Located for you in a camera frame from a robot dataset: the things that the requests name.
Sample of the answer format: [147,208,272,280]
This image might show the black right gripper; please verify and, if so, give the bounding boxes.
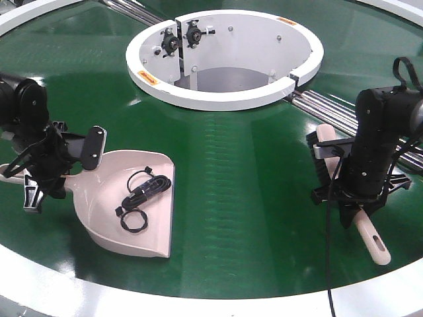
[310,131,411,229]

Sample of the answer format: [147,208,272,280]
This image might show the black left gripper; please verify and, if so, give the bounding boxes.
[2,122,106,213]

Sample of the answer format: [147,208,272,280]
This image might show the pink hand brush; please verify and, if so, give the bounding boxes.
[306,123,396,265]

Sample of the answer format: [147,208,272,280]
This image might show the pink plastic dustpan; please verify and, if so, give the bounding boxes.
[0,149,176,259]

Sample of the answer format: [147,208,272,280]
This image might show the black cable bundle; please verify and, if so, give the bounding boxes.
[115,167,173,233]

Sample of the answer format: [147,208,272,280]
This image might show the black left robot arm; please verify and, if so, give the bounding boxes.
[1,73,106,213]

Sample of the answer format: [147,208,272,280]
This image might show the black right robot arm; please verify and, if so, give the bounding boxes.
[312,86,422,228]

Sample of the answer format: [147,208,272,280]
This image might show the white outer conveyor rim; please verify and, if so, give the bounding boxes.
[0,0,423,317]

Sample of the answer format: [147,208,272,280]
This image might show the chrome rollers right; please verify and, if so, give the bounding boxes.
[284,90,422,176]

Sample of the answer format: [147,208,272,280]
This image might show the chrome rollers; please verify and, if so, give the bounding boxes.
[100,0,165,26]
[284,90,422,176]

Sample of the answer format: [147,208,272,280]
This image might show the black left bearing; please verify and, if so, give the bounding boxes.
[161,28,179,57]

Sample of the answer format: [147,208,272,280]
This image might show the black bearing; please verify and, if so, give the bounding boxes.
[186,20,202,49]
[161,28,179,57]

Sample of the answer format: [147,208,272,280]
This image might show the chrome rollers top left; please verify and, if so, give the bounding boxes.
[100,0,165,26]

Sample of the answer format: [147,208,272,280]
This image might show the black right bearing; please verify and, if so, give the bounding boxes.
[186,20,202,49]

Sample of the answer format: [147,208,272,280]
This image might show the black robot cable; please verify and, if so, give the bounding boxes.
[325,56,423,317]

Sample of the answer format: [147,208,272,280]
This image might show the white inner conveyor ring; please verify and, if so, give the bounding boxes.
[125,9,325,112]

